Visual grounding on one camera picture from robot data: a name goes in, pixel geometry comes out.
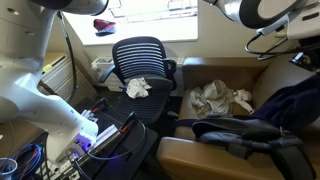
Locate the maroon and blue cap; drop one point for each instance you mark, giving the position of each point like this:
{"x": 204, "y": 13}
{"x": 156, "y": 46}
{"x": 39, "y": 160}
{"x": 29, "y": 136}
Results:
{"x": 104, "y": 26}

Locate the black red bar clamp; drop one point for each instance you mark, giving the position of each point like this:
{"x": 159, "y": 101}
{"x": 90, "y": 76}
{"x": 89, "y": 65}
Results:
{"x": 100, "y": 105}
{"x": 128, "y": 121}

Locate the small white cloth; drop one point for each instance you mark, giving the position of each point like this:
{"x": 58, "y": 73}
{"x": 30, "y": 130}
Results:
{"x": 245, "y": 96}

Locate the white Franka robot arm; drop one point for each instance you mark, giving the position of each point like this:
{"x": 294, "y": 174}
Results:
{"x": 30, "y": 86}

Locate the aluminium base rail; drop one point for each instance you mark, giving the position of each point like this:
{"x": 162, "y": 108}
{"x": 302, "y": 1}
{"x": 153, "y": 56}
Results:
{"x": 106, "y": 133}

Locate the khaki grey cloth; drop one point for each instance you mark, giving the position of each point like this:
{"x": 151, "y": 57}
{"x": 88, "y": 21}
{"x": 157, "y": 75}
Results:
{"x": 213, "y": 98}

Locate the white wrist camera block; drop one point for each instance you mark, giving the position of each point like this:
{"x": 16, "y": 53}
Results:
{"x": 303, "y": 28}

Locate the black slatted office chair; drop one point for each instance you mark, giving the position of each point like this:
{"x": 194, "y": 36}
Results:
{"x": 140, "y": 56}

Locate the brown leather armchair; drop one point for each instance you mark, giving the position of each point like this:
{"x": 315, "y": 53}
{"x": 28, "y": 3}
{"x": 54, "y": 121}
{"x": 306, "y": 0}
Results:
{"x": 200, "y": 160}

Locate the white paper cup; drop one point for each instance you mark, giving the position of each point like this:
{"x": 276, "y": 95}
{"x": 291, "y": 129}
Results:
{"x": 7, "y": 168}

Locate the dark grey backpack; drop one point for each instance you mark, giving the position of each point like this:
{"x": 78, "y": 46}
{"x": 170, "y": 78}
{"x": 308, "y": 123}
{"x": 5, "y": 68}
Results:
{"x": 246, "y": 133}

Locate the beige wooden drawer cabinet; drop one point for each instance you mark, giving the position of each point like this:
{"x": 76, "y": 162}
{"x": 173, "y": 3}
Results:
{"x": 63, "y": 76}

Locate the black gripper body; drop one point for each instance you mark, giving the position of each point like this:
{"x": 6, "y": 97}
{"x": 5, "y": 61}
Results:
{"x": 311, "y": 53}

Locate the window frame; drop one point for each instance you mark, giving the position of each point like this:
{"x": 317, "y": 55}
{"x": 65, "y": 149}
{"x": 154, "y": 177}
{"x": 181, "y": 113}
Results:
{"x": 160, "y": 10}

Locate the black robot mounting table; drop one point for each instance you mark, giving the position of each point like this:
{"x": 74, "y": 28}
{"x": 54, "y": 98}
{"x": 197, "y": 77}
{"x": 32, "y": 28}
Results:
{"x": 133, "y": 156}

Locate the dark blue cloth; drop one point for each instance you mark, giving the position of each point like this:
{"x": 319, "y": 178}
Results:
{"x": 293, "y": 103}

